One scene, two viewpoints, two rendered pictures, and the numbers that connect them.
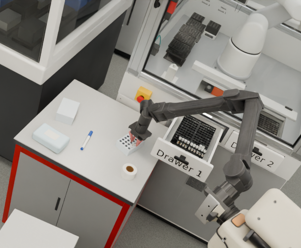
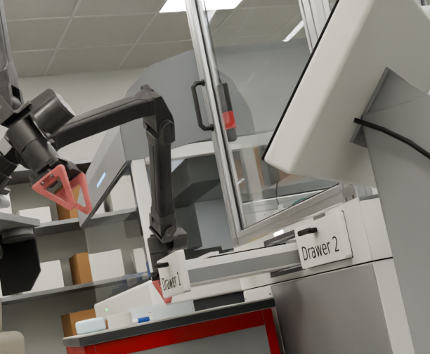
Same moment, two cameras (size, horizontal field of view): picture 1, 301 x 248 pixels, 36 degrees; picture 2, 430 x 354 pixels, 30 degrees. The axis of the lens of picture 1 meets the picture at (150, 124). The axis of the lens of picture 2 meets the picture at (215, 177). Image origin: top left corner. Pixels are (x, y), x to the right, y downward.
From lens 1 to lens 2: 295 cm
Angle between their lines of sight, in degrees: 79
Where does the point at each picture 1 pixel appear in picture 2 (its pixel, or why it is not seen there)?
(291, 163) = (353, 216)
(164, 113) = (152, 215)
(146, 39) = (223, 180)
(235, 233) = not seen: outside the picture
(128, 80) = not seen: hidden behind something
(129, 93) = (245, 280)
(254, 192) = (369, 342)
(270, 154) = (327, 224)
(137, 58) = (230, 215)
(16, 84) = not seen: hidden behind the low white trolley
